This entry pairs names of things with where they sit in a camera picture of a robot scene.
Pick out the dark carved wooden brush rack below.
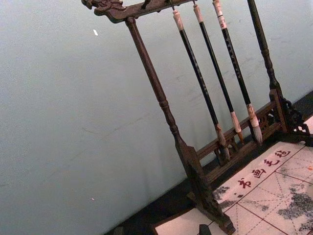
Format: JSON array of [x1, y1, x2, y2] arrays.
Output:
[[81, 0, 313, 235]]

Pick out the white felt mat, red grid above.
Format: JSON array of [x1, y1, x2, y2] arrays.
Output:
[[212, 141, 313, 235]]

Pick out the white paper sheet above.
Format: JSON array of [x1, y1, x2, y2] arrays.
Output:
[[152, 212, 216, 235]]

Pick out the black brush with brown bristles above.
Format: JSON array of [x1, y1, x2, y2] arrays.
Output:
[[192, 3, 245, 143]]

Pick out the black brush with dark bristles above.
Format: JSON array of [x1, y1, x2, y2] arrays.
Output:
[[172, 9, 231, 164]]

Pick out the small black block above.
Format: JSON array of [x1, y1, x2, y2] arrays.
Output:
[[197, 223, 211, 235]]

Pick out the labelled black brush, grey bristles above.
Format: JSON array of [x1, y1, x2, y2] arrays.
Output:
[[212, 0, 264, 145]]

